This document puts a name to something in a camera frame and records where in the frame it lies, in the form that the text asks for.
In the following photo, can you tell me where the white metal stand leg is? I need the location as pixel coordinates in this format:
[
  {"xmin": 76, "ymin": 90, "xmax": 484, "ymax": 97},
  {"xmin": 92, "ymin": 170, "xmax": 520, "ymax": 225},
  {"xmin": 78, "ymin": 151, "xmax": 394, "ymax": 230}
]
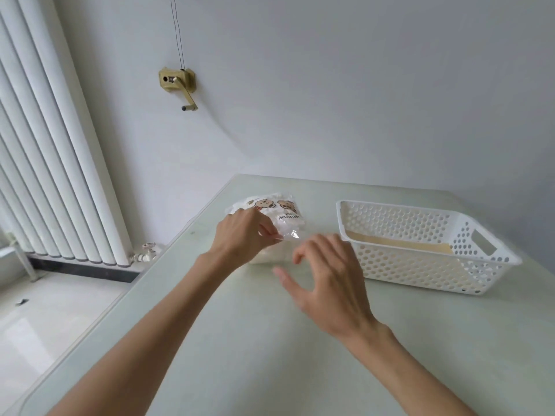
[{"xmin": 6, "ymin": 231, "xmax": 40, "ymax": 283}]

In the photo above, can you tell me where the white column radiator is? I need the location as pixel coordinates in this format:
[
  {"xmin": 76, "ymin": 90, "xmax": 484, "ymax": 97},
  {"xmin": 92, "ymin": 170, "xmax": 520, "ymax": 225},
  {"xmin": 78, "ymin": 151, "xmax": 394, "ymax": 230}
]
[{"xmin": 0, "ymin": 0, "xmax": 133, "ymax": 267}]

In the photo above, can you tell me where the person's right hand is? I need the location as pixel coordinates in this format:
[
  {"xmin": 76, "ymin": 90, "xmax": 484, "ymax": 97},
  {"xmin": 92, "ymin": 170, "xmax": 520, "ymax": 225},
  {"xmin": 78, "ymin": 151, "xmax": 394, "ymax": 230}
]
[{"xmin": 272, "ymin": 232, "xmax": 383, "ymax": 344}]

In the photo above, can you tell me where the white perforated plastic basket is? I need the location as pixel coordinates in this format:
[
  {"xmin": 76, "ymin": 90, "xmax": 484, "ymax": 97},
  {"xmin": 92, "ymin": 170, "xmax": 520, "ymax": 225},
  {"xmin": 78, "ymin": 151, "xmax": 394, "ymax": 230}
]
[{"xmin": 336, "ymin": 199, "xmax": 523, "ymax": 296}]

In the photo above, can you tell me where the person's right forearm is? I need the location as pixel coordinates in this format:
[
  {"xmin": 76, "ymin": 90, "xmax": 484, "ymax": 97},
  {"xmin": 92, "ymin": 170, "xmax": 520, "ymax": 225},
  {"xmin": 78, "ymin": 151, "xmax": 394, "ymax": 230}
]
[{"xmin": 345, "ymin": 324, "xmax": 478, "ymax": 416}]

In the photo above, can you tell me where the white radiator valve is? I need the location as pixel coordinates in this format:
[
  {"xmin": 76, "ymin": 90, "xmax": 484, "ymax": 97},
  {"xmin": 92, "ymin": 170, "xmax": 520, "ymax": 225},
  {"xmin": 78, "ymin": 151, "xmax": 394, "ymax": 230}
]
[{"xmin": 129, "ymin": 241, "xmax": 162, "ymax": 263}]

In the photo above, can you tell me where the person's left forearm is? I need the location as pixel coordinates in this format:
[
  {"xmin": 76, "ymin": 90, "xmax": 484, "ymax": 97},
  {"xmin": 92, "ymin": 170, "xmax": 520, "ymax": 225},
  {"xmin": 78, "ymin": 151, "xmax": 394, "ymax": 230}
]
[{"xmin": 47, "ymin": 253, "xmax": 237, "ymax": 416}]

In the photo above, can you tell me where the thin steel winch cable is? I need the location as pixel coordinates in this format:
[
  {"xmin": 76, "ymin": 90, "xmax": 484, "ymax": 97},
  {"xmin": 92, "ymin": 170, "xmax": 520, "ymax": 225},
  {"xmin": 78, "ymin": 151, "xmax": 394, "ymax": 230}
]
[{"xmin": 169, "ymin": 0, "xmax": 188, "ymax": 70}]

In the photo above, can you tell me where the brass wall crank winch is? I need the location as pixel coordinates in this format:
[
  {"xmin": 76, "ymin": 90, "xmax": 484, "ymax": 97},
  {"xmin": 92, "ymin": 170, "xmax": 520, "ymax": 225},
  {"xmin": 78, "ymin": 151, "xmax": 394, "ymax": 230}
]
[{"xmin": 158, "ymin": 67, "xmax": 199, "ymax": 112}]

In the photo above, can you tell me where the person's left hand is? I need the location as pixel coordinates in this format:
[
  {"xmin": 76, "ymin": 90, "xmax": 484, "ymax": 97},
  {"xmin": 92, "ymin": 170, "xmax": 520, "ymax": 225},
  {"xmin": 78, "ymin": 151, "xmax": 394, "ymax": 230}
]
[{"xmin": 207, "ymin": 206, "xmax": 283, "ymax": 270}]

